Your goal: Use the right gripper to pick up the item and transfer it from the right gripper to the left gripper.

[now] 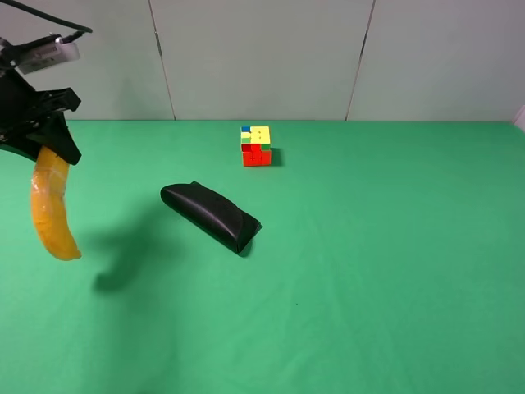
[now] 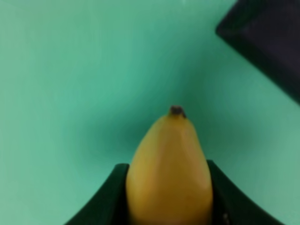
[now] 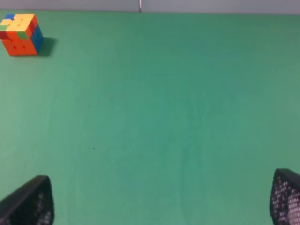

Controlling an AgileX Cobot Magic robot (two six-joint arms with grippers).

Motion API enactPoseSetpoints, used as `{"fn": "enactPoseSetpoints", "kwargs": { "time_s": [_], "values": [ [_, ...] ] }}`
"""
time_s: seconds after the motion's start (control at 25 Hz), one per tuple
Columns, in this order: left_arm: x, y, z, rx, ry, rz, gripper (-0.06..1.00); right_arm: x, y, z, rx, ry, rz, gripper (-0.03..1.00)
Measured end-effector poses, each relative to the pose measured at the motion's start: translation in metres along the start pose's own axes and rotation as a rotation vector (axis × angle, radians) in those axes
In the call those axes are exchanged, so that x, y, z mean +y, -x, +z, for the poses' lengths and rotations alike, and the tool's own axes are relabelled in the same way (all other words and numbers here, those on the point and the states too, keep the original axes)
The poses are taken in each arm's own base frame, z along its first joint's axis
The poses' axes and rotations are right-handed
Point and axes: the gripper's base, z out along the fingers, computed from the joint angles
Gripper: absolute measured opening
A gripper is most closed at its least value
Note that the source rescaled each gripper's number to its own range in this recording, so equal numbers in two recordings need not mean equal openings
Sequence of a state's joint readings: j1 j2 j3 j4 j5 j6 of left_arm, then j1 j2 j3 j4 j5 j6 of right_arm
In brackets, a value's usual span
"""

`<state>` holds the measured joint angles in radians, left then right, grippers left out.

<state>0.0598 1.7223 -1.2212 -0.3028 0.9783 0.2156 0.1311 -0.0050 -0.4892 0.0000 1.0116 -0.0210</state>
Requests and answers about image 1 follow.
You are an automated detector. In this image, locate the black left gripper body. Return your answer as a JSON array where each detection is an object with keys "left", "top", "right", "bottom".
[{"left": 1, "top": 69, "right": 44, "bottom": 142}]

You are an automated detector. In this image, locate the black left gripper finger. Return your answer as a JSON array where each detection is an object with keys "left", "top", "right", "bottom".
[
  {"left": 30, "top": 88, "right": 81, "bottom": 122},
  {"left": 1, "top": 117, "right": 81, "bottom": 165}
]

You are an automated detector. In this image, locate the yellow banana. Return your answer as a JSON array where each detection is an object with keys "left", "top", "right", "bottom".
[{"left": 30, "top": 146, "right": 81, "bottom": 261}]

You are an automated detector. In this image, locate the black glasses case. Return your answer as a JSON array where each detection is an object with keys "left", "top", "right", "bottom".
[{"left": 160, "top": 181, "right": 262, "bottom": 254}]

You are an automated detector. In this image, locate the multicoloured puzzle cube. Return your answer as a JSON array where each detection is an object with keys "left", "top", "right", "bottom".
[{"left": 240, "top": 126, "right": 272, "bottom": 167}]

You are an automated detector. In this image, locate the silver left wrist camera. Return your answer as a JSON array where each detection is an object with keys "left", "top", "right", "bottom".
[{"left": 1, "top": 34, "right": 80, "bottom": 75}]

